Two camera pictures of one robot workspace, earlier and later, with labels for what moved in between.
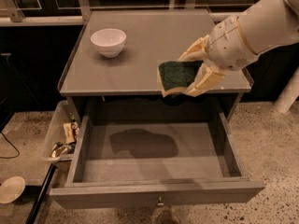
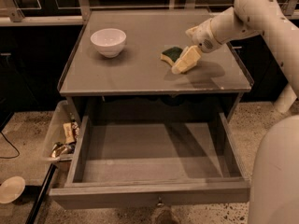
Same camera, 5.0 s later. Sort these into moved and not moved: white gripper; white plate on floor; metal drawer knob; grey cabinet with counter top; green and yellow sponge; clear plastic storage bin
Moved: white gripper; green and yellow sponge
Not moved: clear plastic storage bin; metal drawer knob; grey cabinet with counter top; white plate on floor
